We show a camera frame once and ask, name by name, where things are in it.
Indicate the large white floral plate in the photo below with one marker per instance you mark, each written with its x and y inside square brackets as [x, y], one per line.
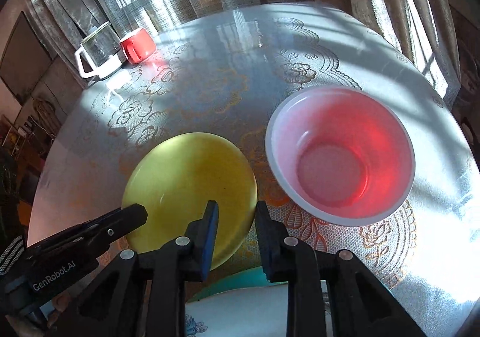
[240, 314]

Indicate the teal plastic plate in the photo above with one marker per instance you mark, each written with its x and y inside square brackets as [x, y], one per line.
[240, 279]

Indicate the person's left hand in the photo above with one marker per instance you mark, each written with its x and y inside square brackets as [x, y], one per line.
[62, 309]

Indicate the dark wall board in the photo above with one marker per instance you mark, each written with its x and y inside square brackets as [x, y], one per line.
[22, 59]

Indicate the red mug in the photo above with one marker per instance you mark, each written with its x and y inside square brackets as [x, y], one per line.
[140, 42]

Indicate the red plastic bowl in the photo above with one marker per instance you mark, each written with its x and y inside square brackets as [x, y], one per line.
[337, 157]

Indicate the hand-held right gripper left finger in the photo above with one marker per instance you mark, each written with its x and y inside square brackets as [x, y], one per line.
[210, 239]

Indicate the yellow plastic bowl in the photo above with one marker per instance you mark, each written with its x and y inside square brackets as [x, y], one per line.
[180, 172]

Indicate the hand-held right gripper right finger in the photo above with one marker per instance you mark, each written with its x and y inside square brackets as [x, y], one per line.
[264, 243]

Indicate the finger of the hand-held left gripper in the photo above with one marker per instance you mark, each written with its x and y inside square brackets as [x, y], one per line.
[123, 219]

